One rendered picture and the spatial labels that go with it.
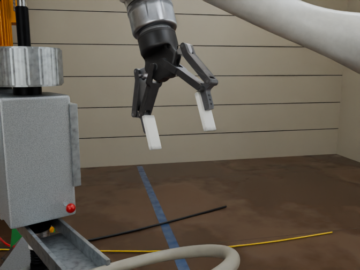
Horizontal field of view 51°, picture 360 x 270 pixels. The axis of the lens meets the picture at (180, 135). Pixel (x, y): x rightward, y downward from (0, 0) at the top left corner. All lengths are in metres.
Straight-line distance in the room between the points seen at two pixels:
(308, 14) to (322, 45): 0.05
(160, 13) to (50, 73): 0.60
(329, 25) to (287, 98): 6.47
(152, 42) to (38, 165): 0.71
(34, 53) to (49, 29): 5.04
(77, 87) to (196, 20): 2.22
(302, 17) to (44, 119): 0.89
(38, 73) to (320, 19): 0.86
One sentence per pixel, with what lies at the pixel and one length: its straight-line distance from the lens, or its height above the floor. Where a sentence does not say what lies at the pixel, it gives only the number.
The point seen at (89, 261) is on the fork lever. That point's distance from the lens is 1.17.
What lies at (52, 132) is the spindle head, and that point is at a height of 1.43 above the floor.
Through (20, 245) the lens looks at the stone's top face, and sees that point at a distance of 1.94.
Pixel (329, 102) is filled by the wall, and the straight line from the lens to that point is 7.52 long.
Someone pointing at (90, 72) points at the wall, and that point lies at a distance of 6.20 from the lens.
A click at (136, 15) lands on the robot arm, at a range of 0.73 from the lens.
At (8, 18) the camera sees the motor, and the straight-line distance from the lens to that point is 1.96.
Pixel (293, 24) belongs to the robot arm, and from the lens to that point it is 0.62.
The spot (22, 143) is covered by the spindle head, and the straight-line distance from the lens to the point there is 1.26.
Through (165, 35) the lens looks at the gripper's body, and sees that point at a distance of 0.71.
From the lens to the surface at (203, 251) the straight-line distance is 0.97.
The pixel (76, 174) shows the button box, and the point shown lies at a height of 1.28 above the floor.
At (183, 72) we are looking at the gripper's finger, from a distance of 0.68.
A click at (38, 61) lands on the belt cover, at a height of 1.65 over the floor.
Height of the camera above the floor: 1.64
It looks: 10 degrees down
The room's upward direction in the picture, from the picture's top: straight up
